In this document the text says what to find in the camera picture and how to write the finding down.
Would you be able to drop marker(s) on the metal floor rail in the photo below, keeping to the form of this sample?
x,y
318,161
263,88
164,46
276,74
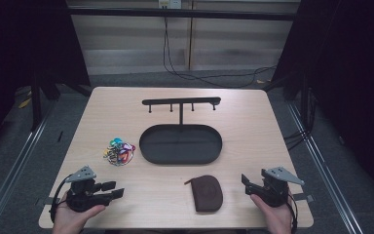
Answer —
x,y
16,169
324,175

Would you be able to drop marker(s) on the black metal stand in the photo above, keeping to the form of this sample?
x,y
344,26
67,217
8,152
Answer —
x,y
36,104

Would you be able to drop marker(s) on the person's left hand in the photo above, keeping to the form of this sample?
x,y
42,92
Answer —
x,y
69,219

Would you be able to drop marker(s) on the dark curtain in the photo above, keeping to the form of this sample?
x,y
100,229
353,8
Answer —
x,y
19,45
354,81

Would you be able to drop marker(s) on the black horizontal bar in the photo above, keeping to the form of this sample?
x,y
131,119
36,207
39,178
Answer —
x,y
181,14

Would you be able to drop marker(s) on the bunch of keys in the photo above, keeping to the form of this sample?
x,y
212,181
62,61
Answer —
x,y
119,152

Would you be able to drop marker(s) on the person's right hand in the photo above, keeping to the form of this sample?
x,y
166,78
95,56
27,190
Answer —
x,y
274,217

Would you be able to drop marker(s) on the black key rack with tray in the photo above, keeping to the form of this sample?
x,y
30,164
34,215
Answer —
x,y
180,143

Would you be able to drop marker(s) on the brown zip pouch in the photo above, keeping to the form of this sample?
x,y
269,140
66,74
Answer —
x,y
206,194

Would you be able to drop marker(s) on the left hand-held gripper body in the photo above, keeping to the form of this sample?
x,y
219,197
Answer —
x,y
84,195

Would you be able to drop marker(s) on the white wall socket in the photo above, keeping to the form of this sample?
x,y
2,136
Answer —
x,y
169,3

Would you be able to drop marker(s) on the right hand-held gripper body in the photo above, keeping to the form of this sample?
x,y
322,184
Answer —
x,y
274,191

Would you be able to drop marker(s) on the yellow scrap on floor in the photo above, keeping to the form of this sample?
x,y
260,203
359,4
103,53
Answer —
x,y
24,103

